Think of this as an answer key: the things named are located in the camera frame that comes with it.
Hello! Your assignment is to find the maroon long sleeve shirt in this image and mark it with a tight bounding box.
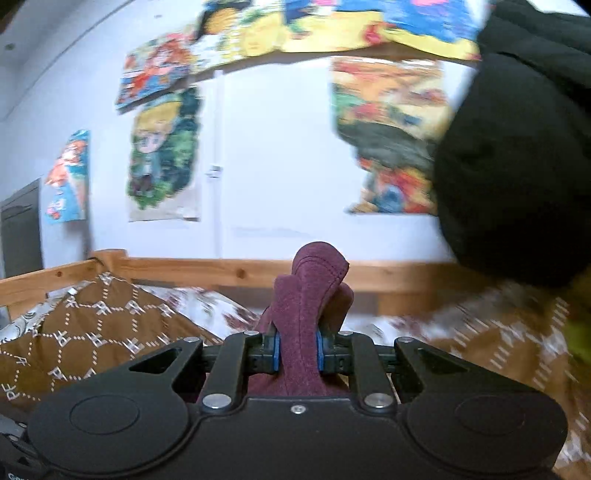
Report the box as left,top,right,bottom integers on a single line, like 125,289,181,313
197,240,356,402

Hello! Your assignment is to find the white floral pillow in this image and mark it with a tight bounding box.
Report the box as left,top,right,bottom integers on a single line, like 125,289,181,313
1,281,463,345

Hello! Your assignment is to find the brown PF patterned duvet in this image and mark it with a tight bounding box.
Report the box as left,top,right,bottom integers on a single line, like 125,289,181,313
1,274,590,479

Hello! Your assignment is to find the anime girl green poster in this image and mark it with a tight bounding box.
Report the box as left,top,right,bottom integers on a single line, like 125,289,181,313
126,83,202,222

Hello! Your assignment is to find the yellow-green cloth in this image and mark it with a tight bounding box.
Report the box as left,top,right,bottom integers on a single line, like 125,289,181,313
565,320,591,365

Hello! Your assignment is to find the colourful flower poster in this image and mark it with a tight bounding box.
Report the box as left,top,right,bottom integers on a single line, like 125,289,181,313
332,56,452,215

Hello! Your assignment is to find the orange blue anime poster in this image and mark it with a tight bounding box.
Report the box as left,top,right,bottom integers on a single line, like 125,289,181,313
45,130,90,223

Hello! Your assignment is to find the black hanging jacket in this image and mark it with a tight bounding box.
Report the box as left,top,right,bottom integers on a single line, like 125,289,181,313
434,1,590,291

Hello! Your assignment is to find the red cartoon poster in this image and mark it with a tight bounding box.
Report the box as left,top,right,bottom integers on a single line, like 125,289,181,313
115,30,194,110

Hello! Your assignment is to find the wooden bed frame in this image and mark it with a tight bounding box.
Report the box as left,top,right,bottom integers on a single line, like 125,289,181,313
1,250,492,320

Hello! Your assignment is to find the white wall conduit pipe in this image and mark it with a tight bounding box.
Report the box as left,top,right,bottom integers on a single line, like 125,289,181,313
207,69,224,259

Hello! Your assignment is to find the colourful wall tapestry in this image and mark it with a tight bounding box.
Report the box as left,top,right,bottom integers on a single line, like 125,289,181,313
188,0,482,74

